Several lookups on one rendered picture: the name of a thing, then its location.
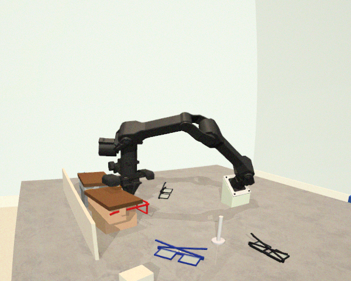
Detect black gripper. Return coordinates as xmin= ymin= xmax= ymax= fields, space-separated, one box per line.
xmin=102 ymin=157 xmax=154 ymax=195

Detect black rectangular glasses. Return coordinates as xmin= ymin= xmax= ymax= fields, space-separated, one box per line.
xmin=248 ymin=233 xmax=290 ymax=263

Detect cream flat panel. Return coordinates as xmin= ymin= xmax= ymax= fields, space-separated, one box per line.
xmin=62 ymin=168 xmax=99 ymax=260

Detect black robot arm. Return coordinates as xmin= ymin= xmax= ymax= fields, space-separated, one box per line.
xmin=98 ymin=112 xmax=255 ymax=192

